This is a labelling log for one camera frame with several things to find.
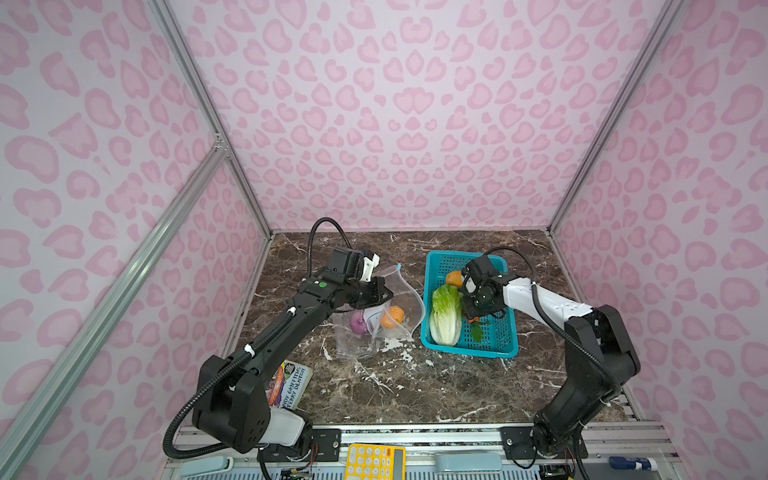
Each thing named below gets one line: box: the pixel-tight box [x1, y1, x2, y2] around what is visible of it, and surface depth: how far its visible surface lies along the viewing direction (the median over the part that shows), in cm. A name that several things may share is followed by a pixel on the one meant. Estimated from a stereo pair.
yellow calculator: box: [344, 444, 406, 480], surface depth 71 cm
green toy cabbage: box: [429, 284, 463, 346], surface depth 89 cm
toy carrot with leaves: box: [468, 317, 491, 343], surface depth 94 cm
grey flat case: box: [436, 453, 502, 473], surface depth 69 cm
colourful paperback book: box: [265, 359, 314, 411], surface depth 82 cm
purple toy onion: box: [350, 310, 368, 335], surface depth 91 cm
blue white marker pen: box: [609, 456, 658, 471], surface depth 70 cm
